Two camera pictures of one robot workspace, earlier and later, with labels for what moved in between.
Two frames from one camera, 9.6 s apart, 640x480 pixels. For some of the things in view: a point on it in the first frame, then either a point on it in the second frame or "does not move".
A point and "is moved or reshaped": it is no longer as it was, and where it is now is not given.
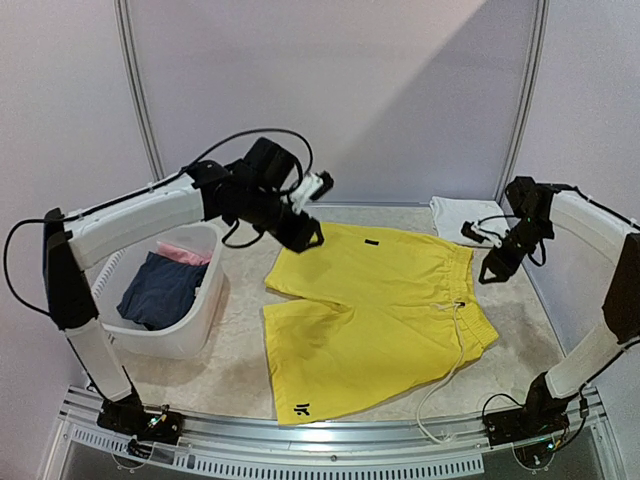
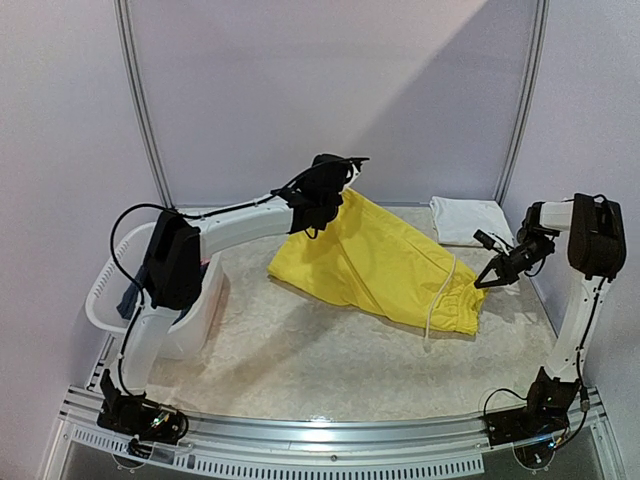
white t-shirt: x=450 y=215 does not move
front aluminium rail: x=455 y=446 does not move
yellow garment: x=411 y=313 is moved or reshaped
